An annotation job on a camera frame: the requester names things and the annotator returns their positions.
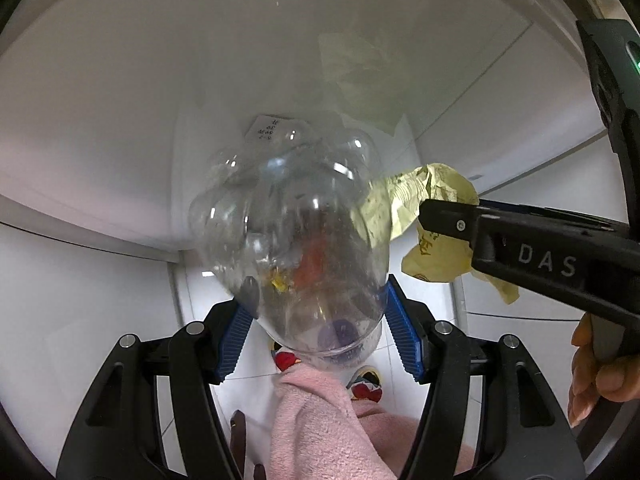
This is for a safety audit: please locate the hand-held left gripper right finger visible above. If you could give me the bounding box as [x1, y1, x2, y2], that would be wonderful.
[384, 274, 587, 480]

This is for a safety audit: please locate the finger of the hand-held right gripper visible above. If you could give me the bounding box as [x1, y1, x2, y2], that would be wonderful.
[477, 198, 631, 234]
[419, 199, 621, 318]

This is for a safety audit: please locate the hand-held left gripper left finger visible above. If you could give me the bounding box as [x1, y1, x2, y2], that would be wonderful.
[55, 299, 256, 480]

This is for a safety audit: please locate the clear plastic bottle blue cap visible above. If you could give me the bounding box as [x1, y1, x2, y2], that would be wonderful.
[189, 127, 391, 373]

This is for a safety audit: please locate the person's right hand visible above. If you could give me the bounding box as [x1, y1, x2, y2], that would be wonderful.
[569, 314, 640, 427]

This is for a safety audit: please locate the red patterned slipper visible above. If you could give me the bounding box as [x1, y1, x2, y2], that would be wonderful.
[345, 367, 383, 403]
[272, 342, 303, 373]

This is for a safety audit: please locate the pink fleece clothing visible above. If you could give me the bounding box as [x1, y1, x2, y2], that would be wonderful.
[270, 365, 481, 480]

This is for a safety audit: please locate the white paper label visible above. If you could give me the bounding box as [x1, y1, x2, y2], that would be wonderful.
[248, 116, 308, 143]

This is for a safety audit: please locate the translucent plastic bag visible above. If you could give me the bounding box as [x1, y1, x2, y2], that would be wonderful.
[315, 30, 416, 136]

